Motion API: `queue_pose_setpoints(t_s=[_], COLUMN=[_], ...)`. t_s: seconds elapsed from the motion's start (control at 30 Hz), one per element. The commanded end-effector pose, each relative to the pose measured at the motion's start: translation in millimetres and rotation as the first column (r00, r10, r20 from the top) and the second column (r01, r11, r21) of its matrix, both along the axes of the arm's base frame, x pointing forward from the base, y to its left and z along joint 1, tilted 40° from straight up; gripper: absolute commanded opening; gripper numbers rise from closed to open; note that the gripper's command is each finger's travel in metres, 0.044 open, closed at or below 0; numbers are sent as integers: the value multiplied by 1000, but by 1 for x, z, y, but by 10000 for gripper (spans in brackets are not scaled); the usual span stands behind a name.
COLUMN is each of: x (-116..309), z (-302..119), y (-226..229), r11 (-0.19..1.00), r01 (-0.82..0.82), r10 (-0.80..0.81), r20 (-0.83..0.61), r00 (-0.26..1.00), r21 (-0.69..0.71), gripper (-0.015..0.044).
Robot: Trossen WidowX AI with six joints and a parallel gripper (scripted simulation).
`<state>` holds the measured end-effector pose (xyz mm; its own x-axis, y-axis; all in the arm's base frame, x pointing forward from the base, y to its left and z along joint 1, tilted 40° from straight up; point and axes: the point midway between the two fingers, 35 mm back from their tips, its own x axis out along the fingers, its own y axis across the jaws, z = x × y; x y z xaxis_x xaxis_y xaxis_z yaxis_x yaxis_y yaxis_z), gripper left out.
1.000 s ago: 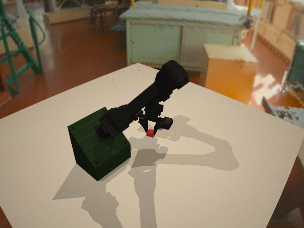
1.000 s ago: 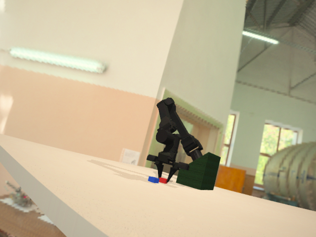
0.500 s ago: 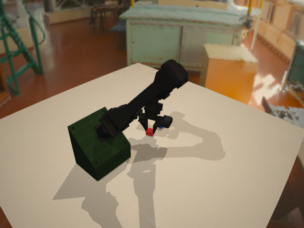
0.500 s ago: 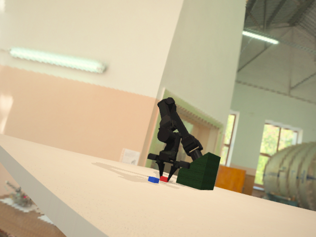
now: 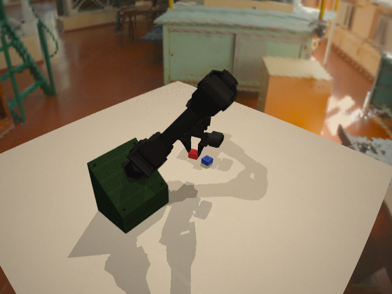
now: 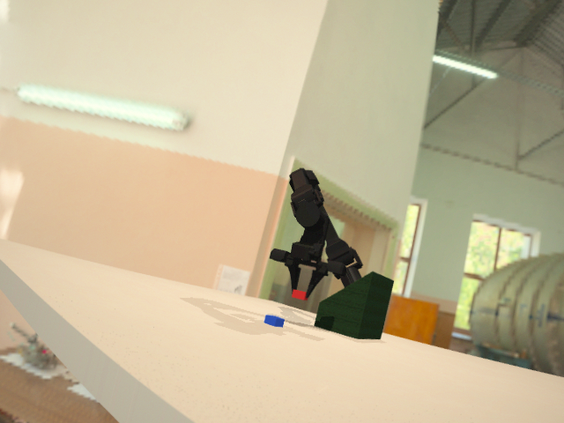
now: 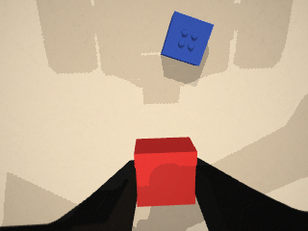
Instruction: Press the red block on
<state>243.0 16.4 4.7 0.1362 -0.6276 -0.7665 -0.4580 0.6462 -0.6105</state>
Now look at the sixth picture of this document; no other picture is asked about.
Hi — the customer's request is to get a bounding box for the red block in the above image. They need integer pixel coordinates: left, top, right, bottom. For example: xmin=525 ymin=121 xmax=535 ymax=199
xmin=292 ymin=289 xmax=307 ymax=300

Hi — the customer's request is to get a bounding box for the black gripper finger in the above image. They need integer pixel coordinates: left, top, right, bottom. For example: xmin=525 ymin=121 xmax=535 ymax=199
xmin=285 ymin=263 xmax=301 ymax=292
xmin=306 ymin=270 xmax=328 ymax=299

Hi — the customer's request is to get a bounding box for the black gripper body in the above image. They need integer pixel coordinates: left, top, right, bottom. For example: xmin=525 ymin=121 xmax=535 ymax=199
xmin=270 ymin=233 xmax=346 ymax=277

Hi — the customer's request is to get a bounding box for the blue toy brick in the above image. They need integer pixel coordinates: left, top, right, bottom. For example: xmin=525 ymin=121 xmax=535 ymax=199
xmin=263 ymin=315 xmax=285 ymax=328

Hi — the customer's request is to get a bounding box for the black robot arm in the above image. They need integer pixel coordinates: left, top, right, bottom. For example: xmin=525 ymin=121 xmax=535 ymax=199
xmin=289 ymin=167 xmax=362 ymax=287

